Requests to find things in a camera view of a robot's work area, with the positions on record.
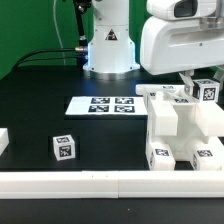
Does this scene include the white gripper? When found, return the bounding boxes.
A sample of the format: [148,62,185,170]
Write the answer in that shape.
[140,16,224,96]

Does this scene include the white tagged cube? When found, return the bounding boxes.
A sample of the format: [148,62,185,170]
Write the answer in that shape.
[193,79,219,102]
[53,135,76,161]

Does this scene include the white chair seat part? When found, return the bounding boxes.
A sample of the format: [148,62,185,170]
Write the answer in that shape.
[146,134,224,170]

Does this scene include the white tagged cube front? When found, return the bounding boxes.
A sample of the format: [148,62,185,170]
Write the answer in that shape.
[53,135,76,161]

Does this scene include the white flat plate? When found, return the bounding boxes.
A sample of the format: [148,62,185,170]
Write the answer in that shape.
[65,96,147,116]

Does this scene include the white left fence piece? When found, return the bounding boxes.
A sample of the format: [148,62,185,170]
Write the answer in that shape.
[0,128,9,156]

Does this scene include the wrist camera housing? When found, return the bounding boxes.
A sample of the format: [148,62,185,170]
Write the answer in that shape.
[146,0,217,20]

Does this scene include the black cables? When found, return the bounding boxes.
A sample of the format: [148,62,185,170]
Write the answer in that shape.
[12,47,89,70]

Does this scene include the white front fence rail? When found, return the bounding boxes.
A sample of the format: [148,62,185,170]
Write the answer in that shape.
[0,171,224,199]

